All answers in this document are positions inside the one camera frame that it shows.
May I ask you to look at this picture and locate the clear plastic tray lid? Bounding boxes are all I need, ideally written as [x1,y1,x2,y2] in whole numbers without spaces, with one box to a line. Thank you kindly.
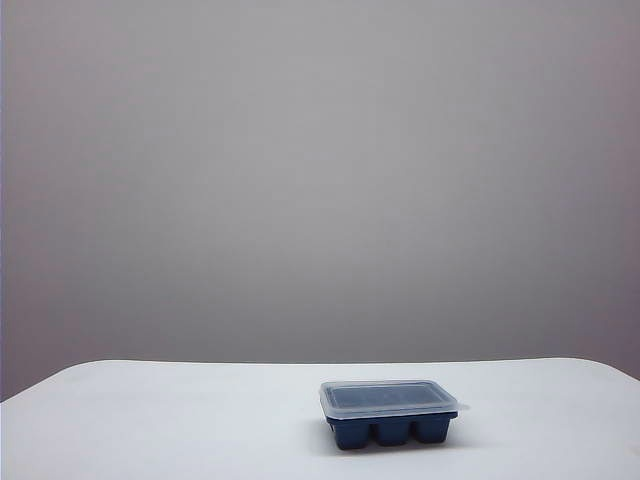
[318,378,472,420]

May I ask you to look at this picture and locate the blue ice cube tray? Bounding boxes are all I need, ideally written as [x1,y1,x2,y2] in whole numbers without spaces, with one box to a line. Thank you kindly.
[318,394,459,448]

